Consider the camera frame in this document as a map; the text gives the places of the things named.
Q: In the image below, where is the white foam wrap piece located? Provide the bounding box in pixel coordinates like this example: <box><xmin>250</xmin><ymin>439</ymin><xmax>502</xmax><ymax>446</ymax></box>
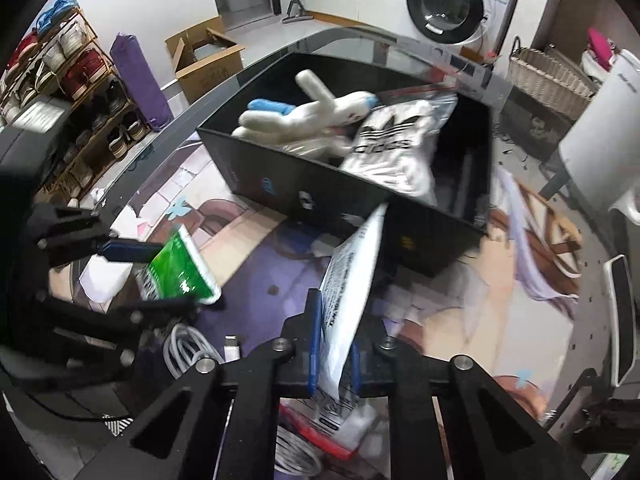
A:
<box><xmin>340</xmin><ymin>402</ymin><xmax>378</xmax><ymax>453</ymax></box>

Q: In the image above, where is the brown cardboard box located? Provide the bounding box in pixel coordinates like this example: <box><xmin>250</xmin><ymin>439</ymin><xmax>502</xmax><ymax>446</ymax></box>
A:
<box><xmin>165</xmin><ymin>15</ymin><xmax>247</xmax><ymax>106</ymax></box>

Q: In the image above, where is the black cardboard box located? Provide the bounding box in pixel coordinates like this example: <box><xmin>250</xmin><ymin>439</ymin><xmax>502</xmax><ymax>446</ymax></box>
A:
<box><xmin>196</xmin><ymin>51</ymin><xmax>493</xmax><ymax>277</ymax></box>

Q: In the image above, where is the black cable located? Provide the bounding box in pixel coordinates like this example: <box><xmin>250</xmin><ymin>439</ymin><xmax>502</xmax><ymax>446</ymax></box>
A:
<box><xmin>22</xmin><ymin>387</ymin><xmax>136</xmax><ymax>423</ymax></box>

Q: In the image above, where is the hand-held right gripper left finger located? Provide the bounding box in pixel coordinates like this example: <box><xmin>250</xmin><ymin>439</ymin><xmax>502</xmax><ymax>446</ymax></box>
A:
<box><xmin>75</xmin><ymin>289</ymin><xmax>325</xmax><ymax>480</ymax></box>

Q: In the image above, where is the wooden shoe rack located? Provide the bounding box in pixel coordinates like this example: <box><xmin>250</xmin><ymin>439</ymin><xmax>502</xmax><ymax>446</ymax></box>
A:
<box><xmin>0</xmin><ymin>7</ymin><xmax>153</xmax><ymax>196</ymax></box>

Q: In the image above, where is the white coiled cable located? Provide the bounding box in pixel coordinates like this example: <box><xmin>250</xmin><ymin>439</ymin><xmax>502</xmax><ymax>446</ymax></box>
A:
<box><xmin>162</xmin><ymin>324</ymin><xmax>226</xmax><ymax>378</ymax></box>
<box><xmin>274</xmin><ymin>425</ymin><xmax>323</xmax><ymax>478</ymax></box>

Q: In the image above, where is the white electric kettle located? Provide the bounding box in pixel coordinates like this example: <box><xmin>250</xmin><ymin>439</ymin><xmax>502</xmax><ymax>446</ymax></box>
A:
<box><xmin>557</xmin><ymin>49</ymin><xmax>640</xmax><ymax>216</ymax></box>

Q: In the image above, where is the purple rolled mat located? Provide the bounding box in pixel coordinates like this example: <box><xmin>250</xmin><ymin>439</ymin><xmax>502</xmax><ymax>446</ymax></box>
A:
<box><xmin>109</xmin><ymin>32</ymin><xmax>176</xmax><ymax>133</ymax></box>

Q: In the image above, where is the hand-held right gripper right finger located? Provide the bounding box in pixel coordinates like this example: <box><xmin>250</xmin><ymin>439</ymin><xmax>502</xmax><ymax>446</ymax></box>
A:
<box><xmin>350</xmin><ymin>317</ymin><xmax>571</xmax><ymax>480</ymax></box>

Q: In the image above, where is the white plush toy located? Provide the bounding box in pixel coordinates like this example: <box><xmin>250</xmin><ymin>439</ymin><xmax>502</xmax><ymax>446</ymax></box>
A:
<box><xmin>231</xmin><ymin>69</ymin><xmax>377</xmax><ymax>158</ymax></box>

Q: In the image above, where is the small white packet red print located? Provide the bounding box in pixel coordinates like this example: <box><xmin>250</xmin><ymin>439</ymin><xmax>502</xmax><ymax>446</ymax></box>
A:
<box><xmin>279</xmin><ymin>404</ymin><xmax>346</xmax><ymax>456</ymax></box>

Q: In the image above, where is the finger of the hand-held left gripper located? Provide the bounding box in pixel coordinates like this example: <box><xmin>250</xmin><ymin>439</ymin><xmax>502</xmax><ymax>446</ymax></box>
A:
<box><xmin>27</xmin><ymin>204</ymin><xmax>168</xmax><ymax>266</ymax></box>
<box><xmin>32</xmin><ymin>292</ymin><xmax>201</xmax><ymax>376</ymax></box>

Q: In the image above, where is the green and white packet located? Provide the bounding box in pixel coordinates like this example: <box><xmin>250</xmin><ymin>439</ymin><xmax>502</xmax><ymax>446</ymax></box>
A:
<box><xmin>136</xmin><ymin>224</ymin><xmax>222</xmax><ymax>306</ymax></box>

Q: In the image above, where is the pink plush toy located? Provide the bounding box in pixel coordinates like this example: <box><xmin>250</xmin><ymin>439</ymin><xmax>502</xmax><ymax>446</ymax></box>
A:
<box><xmin>586</xmin><ymin>27</ymin><xmax>618</xmax><ymax>73</ymax></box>

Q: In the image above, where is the shoe rack with shoes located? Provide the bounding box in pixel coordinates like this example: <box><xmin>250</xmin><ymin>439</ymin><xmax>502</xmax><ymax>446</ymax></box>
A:
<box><xmin>0</xmin><ymin>0</ymin><xmax>151</xmax><ymax>181</ymax></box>

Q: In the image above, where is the white framed device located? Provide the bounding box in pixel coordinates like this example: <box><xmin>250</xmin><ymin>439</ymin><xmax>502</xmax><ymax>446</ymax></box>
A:
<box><xmin>602</xmin><ymin>255</ymin><xmax>635</xmax><ymax>388</ymax></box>

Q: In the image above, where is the wicker basket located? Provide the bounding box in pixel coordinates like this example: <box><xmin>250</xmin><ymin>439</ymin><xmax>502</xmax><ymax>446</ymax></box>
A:
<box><xmin>508</xmin><ymin>35</ymin><xmax>601</xmax><ymax>121</ymax></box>

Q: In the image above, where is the clear bag with white clothing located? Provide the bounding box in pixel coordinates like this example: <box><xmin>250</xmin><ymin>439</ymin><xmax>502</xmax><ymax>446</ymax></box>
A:
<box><xmin>340</xmin><ymin>91</ymin><xmax>458</xmax><ymax>206</ymax></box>

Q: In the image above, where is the white wipes packet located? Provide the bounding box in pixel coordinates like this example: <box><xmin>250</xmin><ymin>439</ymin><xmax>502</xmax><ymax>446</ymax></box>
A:
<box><xmin>317</xmin><ymin>202</ymin><xmax>388</xmax><ymax>436</ymax></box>

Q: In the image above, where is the white tissue pack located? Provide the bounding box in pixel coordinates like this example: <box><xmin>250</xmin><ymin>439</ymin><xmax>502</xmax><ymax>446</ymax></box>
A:
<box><xmin>80</xmin><ymin>255</ymin><xmax>151</xmax><ymax>306</ymax></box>

